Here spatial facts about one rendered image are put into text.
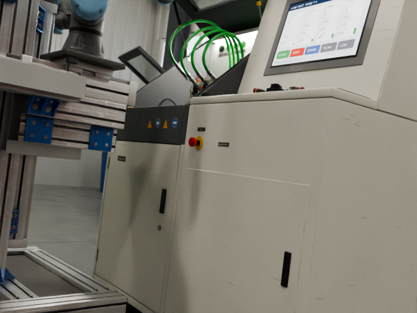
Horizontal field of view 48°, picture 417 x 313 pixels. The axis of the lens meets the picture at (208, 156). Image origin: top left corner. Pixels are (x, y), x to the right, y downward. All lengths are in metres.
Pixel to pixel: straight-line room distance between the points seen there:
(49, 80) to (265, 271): 0.87
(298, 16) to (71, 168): 7.56
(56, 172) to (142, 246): 7.02
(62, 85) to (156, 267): 0.87
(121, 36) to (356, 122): 8.57
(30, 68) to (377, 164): 1.08
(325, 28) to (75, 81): 0.91
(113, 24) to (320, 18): 8.06
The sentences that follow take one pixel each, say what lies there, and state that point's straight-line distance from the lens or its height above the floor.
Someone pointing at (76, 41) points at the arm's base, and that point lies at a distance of 1.70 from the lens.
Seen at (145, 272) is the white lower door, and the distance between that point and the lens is 2.06.
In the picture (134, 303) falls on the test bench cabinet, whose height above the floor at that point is 0.09.
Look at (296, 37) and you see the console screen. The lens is 1.90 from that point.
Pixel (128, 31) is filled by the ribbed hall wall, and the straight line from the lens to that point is 9.86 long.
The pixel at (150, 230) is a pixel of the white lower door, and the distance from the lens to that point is 2.03.
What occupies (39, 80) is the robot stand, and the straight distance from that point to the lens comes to 1.48.
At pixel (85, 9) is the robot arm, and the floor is 1.16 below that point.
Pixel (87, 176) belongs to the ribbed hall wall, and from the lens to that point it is 9.30.
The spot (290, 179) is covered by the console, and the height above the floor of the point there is 0.71.
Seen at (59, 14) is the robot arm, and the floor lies 1.36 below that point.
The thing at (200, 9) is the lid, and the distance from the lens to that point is 2.72.
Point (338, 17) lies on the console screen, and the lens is 1.81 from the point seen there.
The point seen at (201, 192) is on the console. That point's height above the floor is 0.62.
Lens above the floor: 0.72
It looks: 1 degrees up
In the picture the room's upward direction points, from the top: 7 degrees clockwise
